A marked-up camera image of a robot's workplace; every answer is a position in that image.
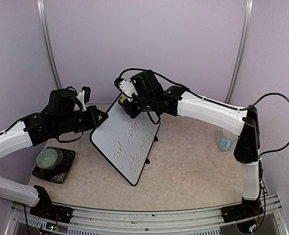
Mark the left aluminium corner post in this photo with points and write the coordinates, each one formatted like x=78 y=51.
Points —
x=47 y=42

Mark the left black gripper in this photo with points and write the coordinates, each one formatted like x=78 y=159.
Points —
x=94 y=111

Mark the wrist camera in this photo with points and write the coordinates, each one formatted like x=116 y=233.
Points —
x=125 y=87
x=82 y=98

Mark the light blue ceramic mug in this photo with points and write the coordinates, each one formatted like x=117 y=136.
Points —
x=226 y=141

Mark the aluminium front rail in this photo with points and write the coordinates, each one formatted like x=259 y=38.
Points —
x=90 y=221

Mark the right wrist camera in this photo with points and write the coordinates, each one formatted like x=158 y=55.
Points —
x=125 y=87

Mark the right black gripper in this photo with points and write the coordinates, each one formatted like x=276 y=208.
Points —
x=132 y=113

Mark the white whiteboard black frame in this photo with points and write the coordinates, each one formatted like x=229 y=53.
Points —
x=125 y=142

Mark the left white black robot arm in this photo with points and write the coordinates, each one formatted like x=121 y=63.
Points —
x=65 y=112

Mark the aluminium corner post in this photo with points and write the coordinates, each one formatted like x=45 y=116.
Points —
x=47 y=42
x=241 y=50

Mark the whiteboard wire stand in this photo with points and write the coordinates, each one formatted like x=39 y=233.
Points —
x=151 y=149

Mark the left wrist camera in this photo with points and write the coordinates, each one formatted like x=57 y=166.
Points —
x=82 y=98

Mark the pale green ceramic bowl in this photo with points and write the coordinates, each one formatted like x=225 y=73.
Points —
x=47 y=159

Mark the right aluminium corner post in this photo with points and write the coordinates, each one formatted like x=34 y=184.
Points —
x=241 y=50

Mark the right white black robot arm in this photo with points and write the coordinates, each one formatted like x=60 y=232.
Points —
x=144 y=93

